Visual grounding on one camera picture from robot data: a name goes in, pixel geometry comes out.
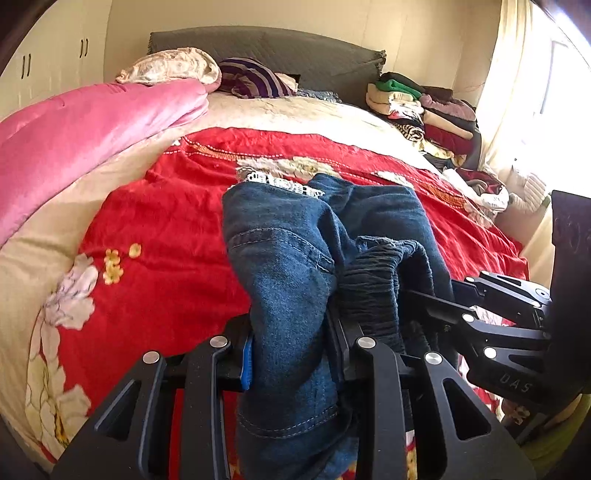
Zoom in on blue denim pants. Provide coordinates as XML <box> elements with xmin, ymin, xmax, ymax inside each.
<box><xmin>222</xmin><ymin>172</ymin><xmax>456</xmax><ymax>480</ymax></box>

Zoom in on bed with cream sheet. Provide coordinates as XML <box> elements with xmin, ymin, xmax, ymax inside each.
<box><xmin>0</xmin><ymin>78</ymin><xmax>532</xmax><ymax>480</ymax></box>

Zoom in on purple striped cloth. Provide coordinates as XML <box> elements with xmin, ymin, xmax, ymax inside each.
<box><xmin>217</xmin><ymin>57</ymin><xmax>299</xmax><ymax>100</ymax></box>

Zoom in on loose heap of clothes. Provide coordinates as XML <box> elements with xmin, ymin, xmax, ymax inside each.
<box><xmin>442</xmin><ymin>166</ymin><xmax>511</xmax><ymax>212</ymax></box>

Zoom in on bright window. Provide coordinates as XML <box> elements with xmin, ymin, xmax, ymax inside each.
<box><xmin>531</xmin><ymin>28</ymin><xmax>591</xmax><ymax>141</ymax></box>

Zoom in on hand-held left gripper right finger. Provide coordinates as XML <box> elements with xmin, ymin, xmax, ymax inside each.
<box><xmin>325</xmin><ymin>314</ymin><xmax>536</xmax><ymax>480</ymax></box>

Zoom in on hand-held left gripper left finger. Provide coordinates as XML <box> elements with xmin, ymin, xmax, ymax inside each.
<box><xmin>51</xmin><ymin>330</ymin><xmax>254</xmax><ymax>480</ymax></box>

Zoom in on cream wardrobe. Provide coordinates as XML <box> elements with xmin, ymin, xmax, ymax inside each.
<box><xmin>0</xmin><ymin>0</ymin><xmax>112</xmax><ymax>121</ymax></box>

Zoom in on grey padded headboard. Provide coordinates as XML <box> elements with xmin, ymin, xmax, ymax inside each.
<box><xmin>148</xmin><ymin>25</ymin><xmax>387</xmax><ymax>105</ymax></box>

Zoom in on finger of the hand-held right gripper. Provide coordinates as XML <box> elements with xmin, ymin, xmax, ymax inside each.
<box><xmin>407</xmin><ymin>289</ymin><xmax>551</xmax><ymax>408</ymax></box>
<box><xmin>452</xmin><ymin>271</ymin><xmax>553</xmax><ymax>325</ymax></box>

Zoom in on red floral blanket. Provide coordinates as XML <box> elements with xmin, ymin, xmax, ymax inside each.
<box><xmin>28</xmin><ymin>127</ymin><xmax>530</xmax><ymax>480</ymax></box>

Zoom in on cream floral pillow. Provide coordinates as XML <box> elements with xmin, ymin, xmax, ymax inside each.
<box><xmin>115</xmin><ymin>48</ymin><xmax>223</xmax><ymax>89</ymax></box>

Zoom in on blue patterned cloth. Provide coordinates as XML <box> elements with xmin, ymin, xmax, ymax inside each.
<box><xmin>295</xmin><ymin>88</ymin><xmax>343</xmax><ymax>104</ymax></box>

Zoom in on cream curtain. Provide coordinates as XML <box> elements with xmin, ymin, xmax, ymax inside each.
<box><xmin>475</xmin><ymin>0</ymin><xmax>556</xmax><ymax>186</ymax></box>

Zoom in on pink quilt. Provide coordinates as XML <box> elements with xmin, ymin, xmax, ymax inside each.
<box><xmin>0</xmin><ymin>78</ymin><xmax>211</xmax><ymax>248</ymax></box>

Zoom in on stack of folded clothes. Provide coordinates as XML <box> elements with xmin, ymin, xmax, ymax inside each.
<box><xmin>366</xmin><ymin>71</ymin><xmax>484</xmax><ymax>169</ymax></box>

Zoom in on green cloth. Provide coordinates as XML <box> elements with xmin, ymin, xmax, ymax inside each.
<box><xmin>524</xmin><ymin>396</ymin><xmax>591</xmax><ymax>468</ymax></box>

